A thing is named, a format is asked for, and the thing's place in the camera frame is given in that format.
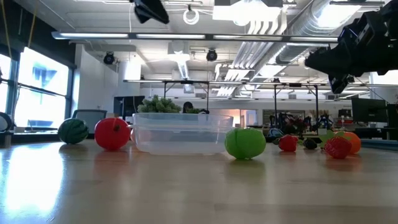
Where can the clear plastic tupperware container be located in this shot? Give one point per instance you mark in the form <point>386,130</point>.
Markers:
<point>183,140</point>

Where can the silver ribbed air duct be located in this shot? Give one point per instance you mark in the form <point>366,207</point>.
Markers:
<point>311,21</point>

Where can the red strawberry pale green leaves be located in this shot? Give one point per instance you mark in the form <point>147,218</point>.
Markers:
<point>338,147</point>

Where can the large toy peach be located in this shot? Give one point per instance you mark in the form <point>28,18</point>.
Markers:
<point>132,135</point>

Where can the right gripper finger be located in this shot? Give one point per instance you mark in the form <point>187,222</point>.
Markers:
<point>339,83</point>
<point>329,60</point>

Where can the person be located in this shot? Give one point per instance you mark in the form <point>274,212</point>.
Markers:
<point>187,107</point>

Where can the long ceiling light bar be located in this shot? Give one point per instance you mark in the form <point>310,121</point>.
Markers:
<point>171,36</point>

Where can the dark toy blackberry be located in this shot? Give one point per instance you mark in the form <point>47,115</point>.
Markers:
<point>310,143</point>

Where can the gray office chair white base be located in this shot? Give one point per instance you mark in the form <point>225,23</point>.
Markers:
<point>90,119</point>

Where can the green striped toy watermelon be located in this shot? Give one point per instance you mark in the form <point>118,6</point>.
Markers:
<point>73,131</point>

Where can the orange toy mandarin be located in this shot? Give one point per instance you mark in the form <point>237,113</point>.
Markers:
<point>356,143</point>

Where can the green toy cabbage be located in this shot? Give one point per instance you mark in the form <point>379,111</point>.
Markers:
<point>245,143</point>

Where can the small background green plant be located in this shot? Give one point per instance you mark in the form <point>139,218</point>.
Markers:
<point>194,110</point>

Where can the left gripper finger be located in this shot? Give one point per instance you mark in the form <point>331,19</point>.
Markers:
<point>152,11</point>

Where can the red strawberry dark green leaves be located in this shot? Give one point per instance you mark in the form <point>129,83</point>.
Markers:
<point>288,143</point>

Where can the black background rig frame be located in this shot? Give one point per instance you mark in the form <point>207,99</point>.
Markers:
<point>207,93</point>

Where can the black computer monitor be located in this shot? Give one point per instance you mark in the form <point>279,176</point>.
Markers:
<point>127,105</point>
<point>368,109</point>

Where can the red toy tomato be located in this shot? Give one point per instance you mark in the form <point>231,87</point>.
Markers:
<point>112,134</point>

